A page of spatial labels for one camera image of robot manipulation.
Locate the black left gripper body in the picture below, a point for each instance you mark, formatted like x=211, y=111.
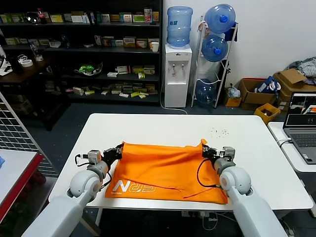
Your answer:
x=111, y=154

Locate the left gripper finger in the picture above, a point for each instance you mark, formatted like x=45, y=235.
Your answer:
x=120, y=147
x=120, y=154

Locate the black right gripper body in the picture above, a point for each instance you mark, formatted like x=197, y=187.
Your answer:
x=212, y=153

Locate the orange t-shirt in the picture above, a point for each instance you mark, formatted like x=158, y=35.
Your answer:
x=160, y=168

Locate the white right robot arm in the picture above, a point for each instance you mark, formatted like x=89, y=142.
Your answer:
x=237, y=182

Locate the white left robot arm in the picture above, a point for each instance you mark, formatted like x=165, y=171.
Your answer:
x=81, y=182

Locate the pile of grey clothes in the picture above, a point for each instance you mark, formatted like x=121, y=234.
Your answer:
x=306, y=67

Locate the scattered small crumbs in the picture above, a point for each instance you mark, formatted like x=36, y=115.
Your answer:
x=218, y=131

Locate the white work table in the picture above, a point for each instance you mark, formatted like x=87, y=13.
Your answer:
x=172, y=128

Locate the tilted blue water jug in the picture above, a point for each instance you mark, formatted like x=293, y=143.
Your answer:
x=218, y=19
x=213, y=49
x=206, y=93

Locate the small box with plastic bag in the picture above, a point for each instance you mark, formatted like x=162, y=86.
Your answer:
x=233, y=100

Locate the yellow plastic crate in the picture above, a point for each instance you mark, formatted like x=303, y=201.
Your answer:
x=267, y=114

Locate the small white side table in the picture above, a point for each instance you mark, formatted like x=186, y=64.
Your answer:
x=276, y=130

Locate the open cardboard box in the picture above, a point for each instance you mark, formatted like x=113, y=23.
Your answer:
x=256, y=98

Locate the white water dispenser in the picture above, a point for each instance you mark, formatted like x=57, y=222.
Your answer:
x=176, y=81

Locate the white metal jug rack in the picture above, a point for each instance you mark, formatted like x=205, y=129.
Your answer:
x=222, y=73

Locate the bowl of green packets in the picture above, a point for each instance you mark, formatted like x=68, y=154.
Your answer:
x=87, y=69

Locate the blue bag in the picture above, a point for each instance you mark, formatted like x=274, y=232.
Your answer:
x=265, y=84

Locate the grey laptop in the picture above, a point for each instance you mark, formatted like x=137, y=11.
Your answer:
x=301, y=140

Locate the red-edged white table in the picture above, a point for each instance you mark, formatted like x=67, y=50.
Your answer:
x=17, y=168

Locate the orange white box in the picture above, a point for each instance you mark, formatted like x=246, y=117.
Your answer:
x=129, y=42

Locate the black shelf unit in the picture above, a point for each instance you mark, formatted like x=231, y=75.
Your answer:
x=74, y=52

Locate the white paper cup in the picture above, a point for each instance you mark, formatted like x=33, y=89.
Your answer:
x=155, y=47

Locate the large cardboard box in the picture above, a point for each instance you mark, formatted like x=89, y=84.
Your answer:
x=291, y=78

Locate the blue cloth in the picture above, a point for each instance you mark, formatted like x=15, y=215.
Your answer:
x=2, y=160

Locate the brown wooden table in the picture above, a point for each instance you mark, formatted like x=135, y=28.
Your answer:
x=22, y=76

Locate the upright blue water jug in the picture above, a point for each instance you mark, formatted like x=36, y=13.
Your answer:
x=179, y=26

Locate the white tape roll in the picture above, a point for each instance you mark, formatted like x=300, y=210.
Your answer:
x=27, y=63

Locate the clear water bottle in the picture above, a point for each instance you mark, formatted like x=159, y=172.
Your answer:
x=34, y=50

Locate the pink green box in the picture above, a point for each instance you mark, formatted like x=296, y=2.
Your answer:
x=148, y=15

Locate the plain white box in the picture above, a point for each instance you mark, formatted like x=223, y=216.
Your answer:
x=77, y=19

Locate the cola bottle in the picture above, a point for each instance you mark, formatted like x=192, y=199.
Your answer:
x=40, y=16

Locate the silver metal bowl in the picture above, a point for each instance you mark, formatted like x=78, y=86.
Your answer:
x=33, y=18

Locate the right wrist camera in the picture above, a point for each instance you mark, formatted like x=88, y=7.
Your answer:
x=228, y=153

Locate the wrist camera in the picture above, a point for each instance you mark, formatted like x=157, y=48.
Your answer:
x=93, y=156
x=228, y=153

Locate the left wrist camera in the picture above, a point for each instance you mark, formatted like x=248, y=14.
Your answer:
x=93, y=156

